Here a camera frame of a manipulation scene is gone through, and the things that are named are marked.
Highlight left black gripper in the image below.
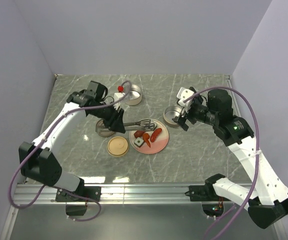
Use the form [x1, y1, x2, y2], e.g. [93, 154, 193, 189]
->
[90, 101, 126, 133]

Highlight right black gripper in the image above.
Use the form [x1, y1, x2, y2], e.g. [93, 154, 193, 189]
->
[172, 94, 219, 131]

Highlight brown meat slice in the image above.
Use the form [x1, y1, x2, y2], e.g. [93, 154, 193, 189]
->
[133, 130, 145, 138]

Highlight sushi roll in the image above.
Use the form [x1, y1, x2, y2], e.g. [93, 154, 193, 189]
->
[145, 122, 158, 132]
[134, 137, 145, 148]

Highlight metal tongs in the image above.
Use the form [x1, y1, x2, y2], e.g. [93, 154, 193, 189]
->
[96, 118, 158, 135]

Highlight red sausage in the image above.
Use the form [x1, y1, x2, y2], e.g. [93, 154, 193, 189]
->
[150, 127, 163, 143]

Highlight orange carrot piece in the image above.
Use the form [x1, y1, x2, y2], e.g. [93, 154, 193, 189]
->
[142, 132, 151, 148]

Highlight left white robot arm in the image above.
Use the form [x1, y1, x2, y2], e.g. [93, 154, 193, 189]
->
[19, 80, 132, 201]

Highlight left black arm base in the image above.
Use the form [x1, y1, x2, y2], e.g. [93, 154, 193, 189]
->
[55, 186, 102, 222]

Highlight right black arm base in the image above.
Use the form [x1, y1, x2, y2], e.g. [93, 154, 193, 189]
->
[185, 184, 225, 219]

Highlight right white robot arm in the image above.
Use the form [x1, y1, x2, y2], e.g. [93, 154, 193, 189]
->
[173, 87, 288, 229]

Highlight right round metal tin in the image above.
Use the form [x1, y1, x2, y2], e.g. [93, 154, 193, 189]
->
[163, 105, 182, 128]

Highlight round metal tin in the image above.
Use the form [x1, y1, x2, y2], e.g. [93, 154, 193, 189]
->
[125, 84, 143, 106]
[163, 105, 182, 128]

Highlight dark brown round lid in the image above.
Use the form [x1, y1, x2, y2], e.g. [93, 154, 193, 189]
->
[95, 119, 115, 138]

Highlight tan round lid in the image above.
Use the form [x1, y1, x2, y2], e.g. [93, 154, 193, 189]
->
[107, 136, 129, 157]

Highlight pink white round plate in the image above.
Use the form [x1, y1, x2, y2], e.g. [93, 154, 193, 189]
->
[128, 119, 169, 155]

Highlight back round metal tin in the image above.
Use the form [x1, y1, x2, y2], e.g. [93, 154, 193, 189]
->
[125, 84, 143, 106]

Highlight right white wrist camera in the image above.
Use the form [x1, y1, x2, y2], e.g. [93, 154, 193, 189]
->
[176, 87, 195, 113]

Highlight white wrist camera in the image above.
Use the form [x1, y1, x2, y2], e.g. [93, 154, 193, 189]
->
[176, 87, 195, 113]
[113, 85, 126, 110]

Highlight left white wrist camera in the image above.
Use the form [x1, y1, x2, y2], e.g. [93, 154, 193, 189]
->
[113, 85, 126, 110]

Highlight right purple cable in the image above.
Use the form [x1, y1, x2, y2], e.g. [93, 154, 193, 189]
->
[183, 86, 262, 240]

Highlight aluminium rail frame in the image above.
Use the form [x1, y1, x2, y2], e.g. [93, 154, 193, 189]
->
[0, 182, 288, 240]

